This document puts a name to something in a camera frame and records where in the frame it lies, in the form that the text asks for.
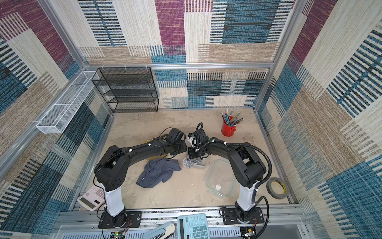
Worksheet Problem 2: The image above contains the dark blue cloth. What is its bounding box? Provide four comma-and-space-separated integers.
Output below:
136, 158, 181, 188

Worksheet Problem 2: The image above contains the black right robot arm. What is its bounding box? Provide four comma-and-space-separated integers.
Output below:
188, 129, 273, 223

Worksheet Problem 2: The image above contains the teal calculator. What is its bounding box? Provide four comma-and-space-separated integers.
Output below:
177, 213, 210, 239

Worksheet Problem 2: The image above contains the pink calculator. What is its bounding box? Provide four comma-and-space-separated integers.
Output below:
77, 185, 105, 211

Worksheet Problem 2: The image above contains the yellow lunch box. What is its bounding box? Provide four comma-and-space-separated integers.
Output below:
142, 138, 155, 144

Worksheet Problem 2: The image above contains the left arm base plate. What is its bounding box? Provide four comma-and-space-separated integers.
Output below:
98, 211, 142, 229

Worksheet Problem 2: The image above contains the white wire basket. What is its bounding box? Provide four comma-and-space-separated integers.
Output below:
36, 71, 95, 134

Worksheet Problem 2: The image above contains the black mesh shelf rack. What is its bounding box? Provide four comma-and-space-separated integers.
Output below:
92, 67, 159, 113

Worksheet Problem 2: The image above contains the red pencil cup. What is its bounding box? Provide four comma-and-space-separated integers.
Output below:
221, 116, 236, 137

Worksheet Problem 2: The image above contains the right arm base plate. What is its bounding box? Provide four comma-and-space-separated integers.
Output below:
219, 207, 265, 225

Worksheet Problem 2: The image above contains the grey tape roll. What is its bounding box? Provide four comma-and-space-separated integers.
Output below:
266, 177, 289, 200

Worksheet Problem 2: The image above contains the light blue handheld device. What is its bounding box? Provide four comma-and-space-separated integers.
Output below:
143, 223, 175, 239

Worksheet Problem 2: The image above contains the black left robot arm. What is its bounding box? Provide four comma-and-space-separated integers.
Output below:
94, 128, 187, 228

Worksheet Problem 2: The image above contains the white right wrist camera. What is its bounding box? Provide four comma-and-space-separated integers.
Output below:
187, 136, 196, 147

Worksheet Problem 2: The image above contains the clear lid green rim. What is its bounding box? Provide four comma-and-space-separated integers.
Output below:
206, 159, 237, 198

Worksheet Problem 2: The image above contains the grey striped cloth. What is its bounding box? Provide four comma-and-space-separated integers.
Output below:
183, 158, 203, 168

